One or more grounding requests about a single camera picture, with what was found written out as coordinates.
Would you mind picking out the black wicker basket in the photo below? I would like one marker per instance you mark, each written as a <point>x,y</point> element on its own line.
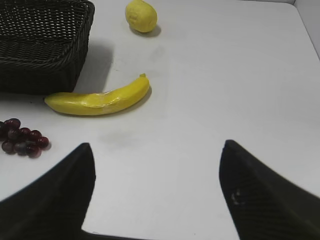
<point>43,44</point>

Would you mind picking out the yellow banana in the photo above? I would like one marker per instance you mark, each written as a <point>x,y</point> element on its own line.
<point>97,104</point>

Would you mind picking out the dark red grape bunch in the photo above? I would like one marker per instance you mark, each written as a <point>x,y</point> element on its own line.
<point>21,141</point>

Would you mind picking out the yellow lemon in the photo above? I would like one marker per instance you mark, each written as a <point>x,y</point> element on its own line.
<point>141,16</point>

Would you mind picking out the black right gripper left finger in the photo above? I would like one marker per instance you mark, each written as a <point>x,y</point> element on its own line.
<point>54,206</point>

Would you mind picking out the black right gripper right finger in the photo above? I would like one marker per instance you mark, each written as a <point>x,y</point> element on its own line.
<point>263,204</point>

